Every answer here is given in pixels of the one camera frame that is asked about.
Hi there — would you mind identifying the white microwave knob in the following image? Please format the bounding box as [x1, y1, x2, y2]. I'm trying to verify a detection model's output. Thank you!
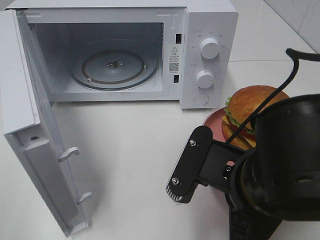
[196, 70, 215, 89]
[200, 36, 221, 60]

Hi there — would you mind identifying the black camera cable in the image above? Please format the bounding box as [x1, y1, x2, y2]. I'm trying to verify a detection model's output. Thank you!
[224, 48, 320, 146]

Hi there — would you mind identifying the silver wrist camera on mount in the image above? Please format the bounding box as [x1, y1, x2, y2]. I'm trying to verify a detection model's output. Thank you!
[166, 125, 245, 204]

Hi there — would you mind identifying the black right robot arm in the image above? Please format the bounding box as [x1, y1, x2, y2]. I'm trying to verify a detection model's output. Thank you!
[229, 94, 320, 240]

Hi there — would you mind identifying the white microwave door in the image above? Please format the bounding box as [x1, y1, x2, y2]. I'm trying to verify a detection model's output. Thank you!
[0, 9, 89, 237]

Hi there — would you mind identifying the upper white microwave knob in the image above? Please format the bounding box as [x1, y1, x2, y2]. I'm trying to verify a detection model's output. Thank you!
[200, 36, 221, 60]

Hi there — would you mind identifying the white microwave oven body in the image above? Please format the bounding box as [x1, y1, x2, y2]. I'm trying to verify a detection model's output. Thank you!
[0, 0, 239, 109]

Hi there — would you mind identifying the pink round plate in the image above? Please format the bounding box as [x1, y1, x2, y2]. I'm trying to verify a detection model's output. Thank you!
[203, 108, 238, 173]

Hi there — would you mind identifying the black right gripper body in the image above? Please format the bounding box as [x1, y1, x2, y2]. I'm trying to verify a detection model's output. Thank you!
[225, 149, 282, 240]

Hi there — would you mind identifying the lower white microwave knob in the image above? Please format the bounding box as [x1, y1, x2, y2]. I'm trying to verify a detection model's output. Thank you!
[196, 70, 215, 89]

